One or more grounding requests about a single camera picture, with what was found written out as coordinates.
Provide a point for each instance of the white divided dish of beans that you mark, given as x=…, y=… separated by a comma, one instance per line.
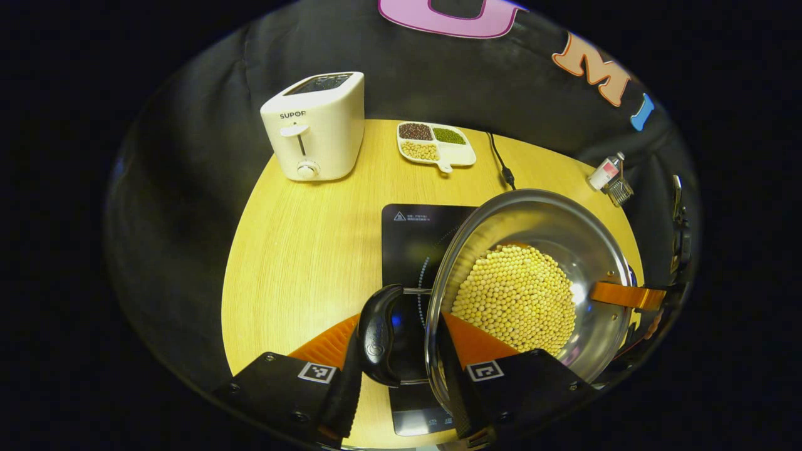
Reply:
x=457, y=153

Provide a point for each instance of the black induction cooktop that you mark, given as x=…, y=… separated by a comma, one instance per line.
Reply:
x=407, y=250

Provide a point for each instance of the stainless steel pot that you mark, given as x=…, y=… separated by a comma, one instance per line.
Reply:
x=532, y=219

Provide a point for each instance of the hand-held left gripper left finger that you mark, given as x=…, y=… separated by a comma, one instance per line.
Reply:
x=348, y=401

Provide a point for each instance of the white toaster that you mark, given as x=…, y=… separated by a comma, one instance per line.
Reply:
x=326, y=138

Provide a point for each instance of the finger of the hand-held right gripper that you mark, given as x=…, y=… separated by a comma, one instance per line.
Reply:
x=626, y=294

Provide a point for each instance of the clear bottle with pink label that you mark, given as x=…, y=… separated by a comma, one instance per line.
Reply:
x=603, y=174

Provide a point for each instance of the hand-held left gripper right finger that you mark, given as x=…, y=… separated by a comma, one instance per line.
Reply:
x=463, y=401

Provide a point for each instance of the pile of soybeans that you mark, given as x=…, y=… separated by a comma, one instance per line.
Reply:
x=514, y=300

